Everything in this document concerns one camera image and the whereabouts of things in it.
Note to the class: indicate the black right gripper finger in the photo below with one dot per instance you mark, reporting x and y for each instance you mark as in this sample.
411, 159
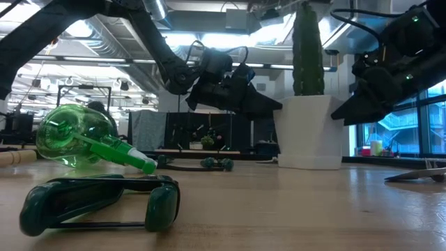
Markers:
366, 116
369, 99

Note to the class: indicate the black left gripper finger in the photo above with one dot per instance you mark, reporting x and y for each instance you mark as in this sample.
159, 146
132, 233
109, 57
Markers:
259, 113
261, 101

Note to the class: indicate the white hexagonal plant pot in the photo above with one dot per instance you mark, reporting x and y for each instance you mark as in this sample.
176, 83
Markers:
308, 132

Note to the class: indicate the green cactus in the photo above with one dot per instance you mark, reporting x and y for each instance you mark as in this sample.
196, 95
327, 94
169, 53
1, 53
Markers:
308, 52

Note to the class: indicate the small black green pruning shears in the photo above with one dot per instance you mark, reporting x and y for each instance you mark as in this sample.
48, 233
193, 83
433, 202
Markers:
162, 160

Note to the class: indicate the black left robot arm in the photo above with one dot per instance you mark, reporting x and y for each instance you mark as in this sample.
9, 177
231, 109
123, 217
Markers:
35, 31

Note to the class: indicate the cream cylinder container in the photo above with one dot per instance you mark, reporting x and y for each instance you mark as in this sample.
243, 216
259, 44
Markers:
376, 148

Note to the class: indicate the red container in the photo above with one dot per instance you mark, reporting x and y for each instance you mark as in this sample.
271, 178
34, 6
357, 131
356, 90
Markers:
366, 151

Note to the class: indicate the small green potted plant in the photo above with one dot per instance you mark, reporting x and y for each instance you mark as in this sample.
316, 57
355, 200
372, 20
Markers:
207, 141

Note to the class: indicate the black partition screen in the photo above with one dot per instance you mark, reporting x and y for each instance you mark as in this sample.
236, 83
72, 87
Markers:
181, 129

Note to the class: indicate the gray hanging cloth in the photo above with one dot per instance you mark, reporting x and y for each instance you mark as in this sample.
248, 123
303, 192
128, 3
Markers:
146, 130

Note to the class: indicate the long ceiling light strip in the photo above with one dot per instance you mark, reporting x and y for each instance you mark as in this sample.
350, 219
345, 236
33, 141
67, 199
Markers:
94, 59

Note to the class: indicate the green plastic spray bottle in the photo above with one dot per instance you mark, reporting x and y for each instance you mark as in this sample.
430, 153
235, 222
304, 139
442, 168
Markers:
69, 136

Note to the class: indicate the black background equipment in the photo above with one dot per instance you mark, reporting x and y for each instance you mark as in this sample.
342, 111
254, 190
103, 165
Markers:
21, 127

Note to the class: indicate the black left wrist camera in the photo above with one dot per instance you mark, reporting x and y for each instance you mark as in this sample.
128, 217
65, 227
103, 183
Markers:
244, 74

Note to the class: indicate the silver ventilation duct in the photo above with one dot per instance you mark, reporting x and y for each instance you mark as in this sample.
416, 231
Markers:
155, 8

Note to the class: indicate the black gantry frame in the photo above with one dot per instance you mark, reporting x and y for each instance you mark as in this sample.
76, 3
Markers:
85, 87

